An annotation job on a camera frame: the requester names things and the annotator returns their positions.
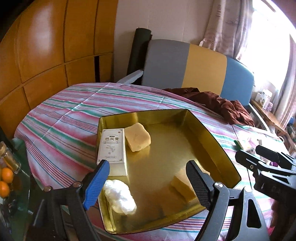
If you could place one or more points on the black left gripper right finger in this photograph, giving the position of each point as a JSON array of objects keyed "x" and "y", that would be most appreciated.
[{"x": 201, "y": 183}]

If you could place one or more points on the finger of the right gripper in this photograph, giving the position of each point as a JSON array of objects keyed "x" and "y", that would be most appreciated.
[
  {"x": 281, "y": 159},
  {"x": 249, "y": 161}
]

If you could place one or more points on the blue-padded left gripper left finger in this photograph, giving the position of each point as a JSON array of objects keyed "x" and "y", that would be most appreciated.
[{"x": 93, "y": 183}]

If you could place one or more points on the green tea box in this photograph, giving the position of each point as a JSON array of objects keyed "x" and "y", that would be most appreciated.
[{"x": 244, "y": 145}]

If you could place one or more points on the yellow sponge block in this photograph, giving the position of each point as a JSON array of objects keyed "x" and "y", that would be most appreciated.
[{"x": 182, "y": 184}]

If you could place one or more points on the white plastic wrapped wad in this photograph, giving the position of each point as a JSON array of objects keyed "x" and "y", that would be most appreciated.
[{"x": 119, "y": 197}]

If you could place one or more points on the wooden side shelf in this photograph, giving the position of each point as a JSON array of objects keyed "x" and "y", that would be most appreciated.
[{"x": 275, "y": 126}]

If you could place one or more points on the white medicine box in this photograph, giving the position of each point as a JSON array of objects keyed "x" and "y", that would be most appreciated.
[{"x": 112, "y": 149}]

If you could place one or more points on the dark red crumpled garment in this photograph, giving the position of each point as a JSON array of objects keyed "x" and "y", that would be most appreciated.
[{"x": 232, "y": 111}]

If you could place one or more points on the gold metal tin tray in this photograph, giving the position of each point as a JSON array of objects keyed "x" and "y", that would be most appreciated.
[{"x": 177, "y": 137}]

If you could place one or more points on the striped pink green bedsheet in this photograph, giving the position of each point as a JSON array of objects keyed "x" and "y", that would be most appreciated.
[{"x": 60, "y": 133}]

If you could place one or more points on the white boxes on shelf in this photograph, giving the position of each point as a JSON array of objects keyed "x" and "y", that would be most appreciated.
[{"x": 263, "y": 98}]

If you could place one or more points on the yellow sponge near box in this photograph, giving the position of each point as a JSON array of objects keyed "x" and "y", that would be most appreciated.
[{"x": 137, "y": 137}]

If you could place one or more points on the glass side table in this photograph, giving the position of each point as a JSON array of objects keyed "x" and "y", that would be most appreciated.
[{"x": 14, "y": 209}]

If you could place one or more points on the orange fruit upper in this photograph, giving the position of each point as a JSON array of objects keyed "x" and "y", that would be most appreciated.
[{"x": 7, "y": 175}]

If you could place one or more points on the orange fruit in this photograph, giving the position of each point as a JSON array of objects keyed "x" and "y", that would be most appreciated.
[
  {"x": 4, "y": 190},
  {"x": 7, "y": 175}
]

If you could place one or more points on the orange fruit lower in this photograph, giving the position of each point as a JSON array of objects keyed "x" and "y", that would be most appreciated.
[{"x": 4, "y": 190}]

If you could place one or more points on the glass jar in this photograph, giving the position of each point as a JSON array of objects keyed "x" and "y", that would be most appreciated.
[{"x": 9, "y": 158}]

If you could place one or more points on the grey yellow blue headboard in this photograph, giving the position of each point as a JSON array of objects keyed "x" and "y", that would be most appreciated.
[{"x": 175, "y": 64}]

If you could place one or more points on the floral curtain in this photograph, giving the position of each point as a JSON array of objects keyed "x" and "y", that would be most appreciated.
[{"x": 228, "y": 27}]

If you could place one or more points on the black rolled mat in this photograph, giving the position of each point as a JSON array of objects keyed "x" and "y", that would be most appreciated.
[{"x": 138, "y": 52}]

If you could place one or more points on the wooden wardrobe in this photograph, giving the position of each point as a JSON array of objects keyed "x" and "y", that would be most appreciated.
[{"x": 51, "y": 46}]

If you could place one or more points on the white bed rail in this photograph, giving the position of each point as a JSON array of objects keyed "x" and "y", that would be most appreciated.
[{"x": 131, "y": 78}]

